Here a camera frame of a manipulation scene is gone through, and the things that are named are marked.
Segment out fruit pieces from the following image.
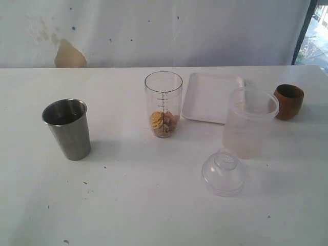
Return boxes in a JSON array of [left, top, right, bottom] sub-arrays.
[[149, 111, 180, 138]]

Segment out stainless steel cup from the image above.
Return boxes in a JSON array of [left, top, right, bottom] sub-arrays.
[[42, 98, 91, 161]]

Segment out brown wooden cup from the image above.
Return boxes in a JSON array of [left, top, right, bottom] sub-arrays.
[[274, 84, 304, 120]]

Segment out clear graduated shaker cup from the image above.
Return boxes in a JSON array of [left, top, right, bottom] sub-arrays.
[[144, 71, 183, 133]]

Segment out clear shaker lid dome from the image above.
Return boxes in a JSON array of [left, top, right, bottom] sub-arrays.
[[201, 148, 245, 197]]

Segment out white rectangular tray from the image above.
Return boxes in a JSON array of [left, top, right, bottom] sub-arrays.
[[181, 73, 245, 124]]

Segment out translucent plastic container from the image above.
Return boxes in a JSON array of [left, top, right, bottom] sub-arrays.
[[222, 86, 279, 159]]

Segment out window frame dark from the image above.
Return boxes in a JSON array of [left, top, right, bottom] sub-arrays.
[[291, 0, 318, 65]]

